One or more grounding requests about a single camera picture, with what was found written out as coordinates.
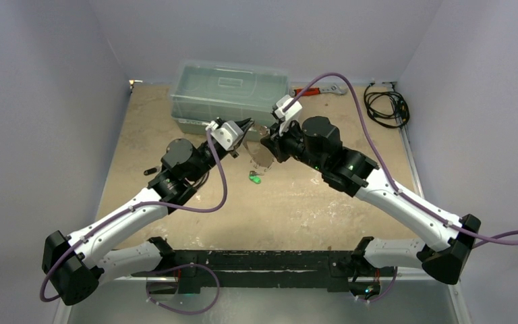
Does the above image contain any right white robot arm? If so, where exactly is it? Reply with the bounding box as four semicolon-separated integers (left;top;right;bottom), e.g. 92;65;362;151
260;116;481;285

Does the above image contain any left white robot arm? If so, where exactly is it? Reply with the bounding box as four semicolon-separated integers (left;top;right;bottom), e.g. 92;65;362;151
39;118;254;306

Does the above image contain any key with green tag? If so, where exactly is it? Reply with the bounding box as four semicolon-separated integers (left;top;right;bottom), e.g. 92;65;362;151
248;171;263;184

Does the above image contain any grey plastic toolbox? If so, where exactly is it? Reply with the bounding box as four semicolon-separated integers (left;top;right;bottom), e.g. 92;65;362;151
169;59;290;134

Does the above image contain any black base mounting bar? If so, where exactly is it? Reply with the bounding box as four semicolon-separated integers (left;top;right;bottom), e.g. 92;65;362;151
142;249;399;295

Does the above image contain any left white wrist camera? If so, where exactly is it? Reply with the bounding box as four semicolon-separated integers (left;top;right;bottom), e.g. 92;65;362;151
205;118;243;151

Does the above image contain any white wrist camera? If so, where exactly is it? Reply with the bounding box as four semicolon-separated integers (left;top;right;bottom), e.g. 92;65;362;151
273;94;303;136
205;118;243;151

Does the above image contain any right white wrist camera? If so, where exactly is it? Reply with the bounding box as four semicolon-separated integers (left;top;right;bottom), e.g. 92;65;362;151
273;94;303;136

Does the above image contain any orange handled adjustable wrench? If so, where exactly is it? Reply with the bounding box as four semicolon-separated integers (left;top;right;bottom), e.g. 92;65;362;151
289;84;347;97

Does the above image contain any black coiled cable bundle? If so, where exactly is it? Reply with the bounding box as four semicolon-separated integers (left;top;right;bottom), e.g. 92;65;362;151
363;82;411;130

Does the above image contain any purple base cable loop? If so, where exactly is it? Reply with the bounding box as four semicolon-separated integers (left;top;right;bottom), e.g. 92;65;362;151
145;263;221;315

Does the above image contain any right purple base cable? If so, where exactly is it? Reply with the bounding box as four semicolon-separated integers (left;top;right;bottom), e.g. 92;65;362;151
353;268;399;305

